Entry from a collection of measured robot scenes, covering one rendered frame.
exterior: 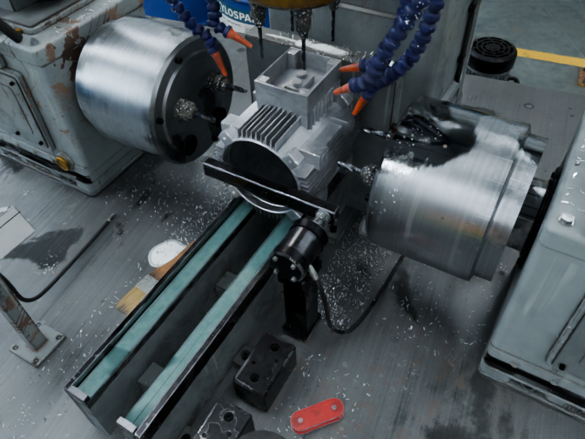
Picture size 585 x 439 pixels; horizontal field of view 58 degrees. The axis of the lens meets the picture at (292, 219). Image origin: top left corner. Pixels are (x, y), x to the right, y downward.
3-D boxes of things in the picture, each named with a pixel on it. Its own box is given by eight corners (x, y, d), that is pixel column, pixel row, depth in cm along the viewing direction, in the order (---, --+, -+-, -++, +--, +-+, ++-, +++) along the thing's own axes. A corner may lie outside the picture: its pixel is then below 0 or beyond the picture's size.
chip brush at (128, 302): (190, 239, 110) (189, 236, 109) (208, 249, 108) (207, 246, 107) (113, 307, 99) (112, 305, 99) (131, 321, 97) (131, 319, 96)
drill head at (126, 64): (129, 82, 130) (97, -22, 111) (255, 125, 116) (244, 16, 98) (51, 140, 115) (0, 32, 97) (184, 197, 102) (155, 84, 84)
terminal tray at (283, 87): (291, 81, 99) (289, 45, 94) (341, 96, 95) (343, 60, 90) (255, 116, 92) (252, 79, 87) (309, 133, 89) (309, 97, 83)
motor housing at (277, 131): (276, 139, 112) (270, 57, 98) (358, 167, 105) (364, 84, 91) (221, 199, 101) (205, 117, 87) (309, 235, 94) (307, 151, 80)
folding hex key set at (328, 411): (294, 438, 82) (294, 434, 81) (287, 419, 84) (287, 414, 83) (346, 417, 84) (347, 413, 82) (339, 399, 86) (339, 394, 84)
